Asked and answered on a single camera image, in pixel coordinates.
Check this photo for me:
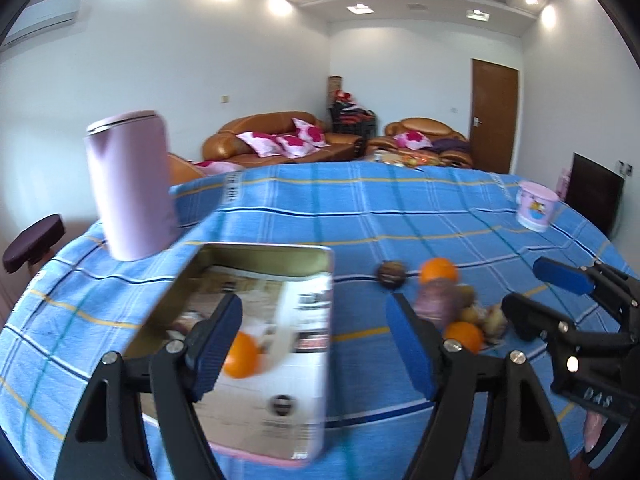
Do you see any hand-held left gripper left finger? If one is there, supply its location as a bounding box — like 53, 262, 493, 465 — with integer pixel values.
54, 292, 244, 480

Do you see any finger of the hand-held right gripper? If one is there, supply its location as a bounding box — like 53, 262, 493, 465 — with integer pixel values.
533, 257, 640, 311
501, 292, 581, 343

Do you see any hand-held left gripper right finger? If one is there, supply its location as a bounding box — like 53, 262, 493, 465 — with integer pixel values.
385, 292, 573, 480

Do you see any orange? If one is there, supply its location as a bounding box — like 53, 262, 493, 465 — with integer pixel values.
223, 332, 261, 378
444, 321, 485, 353
419, 257, 459, 286

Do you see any purple passion fruit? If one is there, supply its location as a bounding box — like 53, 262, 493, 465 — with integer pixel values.
416, 280, 458, 331

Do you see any metal tin tray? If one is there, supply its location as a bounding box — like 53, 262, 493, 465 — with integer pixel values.
122, 242, 335, 461

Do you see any person's right hand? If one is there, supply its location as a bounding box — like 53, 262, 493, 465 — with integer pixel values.
584, 410, 610, 453

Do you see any pink cartoon print cup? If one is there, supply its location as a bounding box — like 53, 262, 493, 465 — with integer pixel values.
515, 181, 560, 233

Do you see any dark brown wrinkled passion fruit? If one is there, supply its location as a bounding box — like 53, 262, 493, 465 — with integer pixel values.
376, 260, 406, 291

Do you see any black television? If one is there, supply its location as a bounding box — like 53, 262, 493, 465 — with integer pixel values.
567, 152, 625, 241

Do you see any blue plaid tablecloth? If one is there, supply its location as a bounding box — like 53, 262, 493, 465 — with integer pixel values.
0, 161, 640, 480

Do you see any brown wooden door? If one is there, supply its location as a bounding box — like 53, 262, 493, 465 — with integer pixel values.
470, 58, 518, 175

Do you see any purple cushion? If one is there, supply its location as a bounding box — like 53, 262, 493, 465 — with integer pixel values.
432, 139, 471, 156

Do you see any brown leather armchair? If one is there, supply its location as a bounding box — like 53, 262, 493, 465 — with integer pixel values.
367, 117, 473, 168
167, 152, 207, 186

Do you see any pink floral cloth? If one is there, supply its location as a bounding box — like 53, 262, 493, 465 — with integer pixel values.
192, 160, 241, 176

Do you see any pink electric kettle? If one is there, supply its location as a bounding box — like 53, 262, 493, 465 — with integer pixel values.
84, 110, 181, 262

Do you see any cluttered coffee table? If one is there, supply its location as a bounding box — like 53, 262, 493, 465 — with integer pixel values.
360, 149, 443, 168

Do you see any pink floral pillow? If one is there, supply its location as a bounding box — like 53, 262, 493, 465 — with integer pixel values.
236, 131, 281, 158
393, 131, 433, 150
274, 133, 312, 159
291, 118, 328, 148

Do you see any dark round stool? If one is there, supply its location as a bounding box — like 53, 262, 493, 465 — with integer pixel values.
2, 214, 67, 276

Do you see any brown leather sofa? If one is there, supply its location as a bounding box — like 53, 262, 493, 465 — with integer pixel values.
202, 111, 368, 168

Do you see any black rack with red items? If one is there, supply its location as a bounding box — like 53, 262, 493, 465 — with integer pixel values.
327, 89, 377, 137

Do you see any white wall air conditioner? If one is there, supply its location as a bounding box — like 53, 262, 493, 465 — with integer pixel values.
0, 0, 82, 51

